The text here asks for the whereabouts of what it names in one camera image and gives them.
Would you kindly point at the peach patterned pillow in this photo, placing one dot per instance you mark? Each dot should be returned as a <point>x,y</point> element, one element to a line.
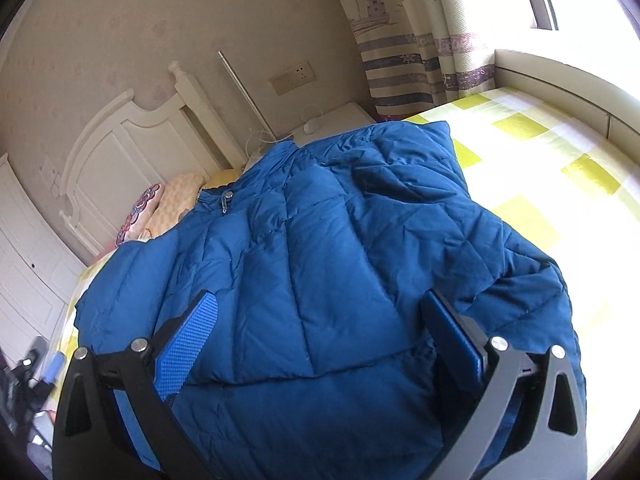
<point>172,205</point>

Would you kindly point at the white nightstand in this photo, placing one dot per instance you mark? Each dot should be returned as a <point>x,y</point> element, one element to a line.
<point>340,120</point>

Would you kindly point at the cream window ledge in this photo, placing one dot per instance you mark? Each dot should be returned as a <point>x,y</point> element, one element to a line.
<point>550,72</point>

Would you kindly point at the yellow checked bed sheet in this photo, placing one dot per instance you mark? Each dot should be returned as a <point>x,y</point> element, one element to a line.
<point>525,160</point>

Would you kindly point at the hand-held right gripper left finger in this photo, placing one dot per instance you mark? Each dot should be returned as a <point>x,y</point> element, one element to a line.
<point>187,345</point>

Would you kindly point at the blue puffer jacket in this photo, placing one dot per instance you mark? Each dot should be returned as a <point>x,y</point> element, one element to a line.
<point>320,260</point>

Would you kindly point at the white charger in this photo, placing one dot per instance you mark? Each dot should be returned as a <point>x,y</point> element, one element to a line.
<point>312,125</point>

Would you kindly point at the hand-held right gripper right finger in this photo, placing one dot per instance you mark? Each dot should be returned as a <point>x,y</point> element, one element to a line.
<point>462,347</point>

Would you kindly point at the beige wall socket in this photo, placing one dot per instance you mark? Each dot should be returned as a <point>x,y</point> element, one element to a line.
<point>292,77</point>

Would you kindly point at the floral patterned pillow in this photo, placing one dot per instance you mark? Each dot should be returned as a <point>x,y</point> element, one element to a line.
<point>137,215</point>

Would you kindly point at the white wooden headboard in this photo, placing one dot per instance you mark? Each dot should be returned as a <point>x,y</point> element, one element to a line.
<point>115,160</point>

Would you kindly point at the striped boat-print curtain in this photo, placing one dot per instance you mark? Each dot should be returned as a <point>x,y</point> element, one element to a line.
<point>395,60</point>

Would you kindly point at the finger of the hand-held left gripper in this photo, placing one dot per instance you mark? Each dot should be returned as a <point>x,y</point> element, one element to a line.
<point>53,367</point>

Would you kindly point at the white wardrobe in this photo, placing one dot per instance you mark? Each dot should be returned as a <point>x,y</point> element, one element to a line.
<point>25,270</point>

